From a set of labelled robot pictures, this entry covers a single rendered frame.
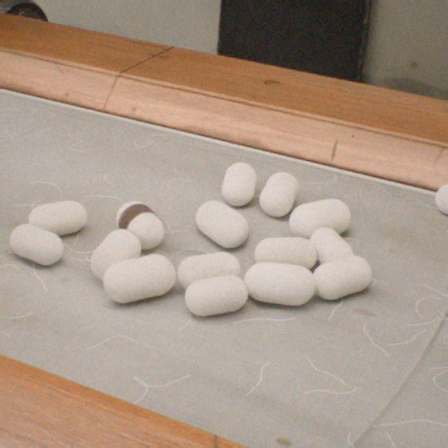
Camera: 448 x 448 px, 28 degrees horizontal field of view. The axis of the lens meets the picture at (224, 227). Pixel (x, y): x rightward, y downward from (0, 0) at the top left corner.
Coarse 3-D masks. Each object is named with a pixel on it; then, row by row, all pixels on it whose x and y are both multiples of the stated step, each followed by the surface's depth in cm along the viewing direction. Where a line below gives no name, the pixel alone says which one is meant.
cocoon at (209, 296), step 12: (228, 276) 44; (192, 288) 44; (204, 288) 43; (216, 288) 44; (228, 288) 44; (240, 288) 44; (192, 300) 44; (204, 300) 43; (216, 300) 44; (228, 300) 44; (240, 300) 44; (204, 312) 44; (216, 312) 44
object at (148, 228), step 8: (136, 216) 49; (144, 216) 49; (152, 216) 49; (136, 224) 49; (144, 224) 49; (152, 224) 49; (160, 224) 49; (136, 232) 49; (144, 232) 49; (152, 232) 49; (160, 232) 49; (144, 240) 49; (152, 240) 49; (160, 240) 49; (144, 248) 49
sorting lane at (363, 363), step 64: (0, 128) 64; (64, 128) 65; (128, 128) 66; (0, 192) 55; (64, 192) 56; (128, 192) 56; (192, 192) 57; (256, 192) 57; (320, 192) 58; (384, 192) 58; (0, 256) 48; (64, 256) 49; (192, 256) 50; (384, 256) 51; (0, 320) 43; (64, 320) 43; (128, 320) 44; (192, 320) 44; (256, 320) 44; (320, 320) 45; (384, 320) 45; (128, 384) 39; (192, 384) 40; (256, 384) 40; (320, 384) 40; (384, 384) 40
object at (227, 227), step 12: (204, 204) 51; (216, 204) 51; (204, 216) 51; (216, 216) 50; (228, 216) 50; (240, 216) 50; (204, 228) 51; (216, 228) 50; (228, 228) 49; (240, 228) 49; (216, 240) 50; (228, 240) 50; (240, 240) 50
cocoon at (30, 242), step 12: (24, 228) 48; (36, 228) 48; (12, 240) 48; (24, 240) 47; (36, 240) 47; (48, 240) 47; (60, 240) 48; (24, 252) 47; (36, 252) 47; (48, 252) 47; (60, 252) 47; (48, 264) 48
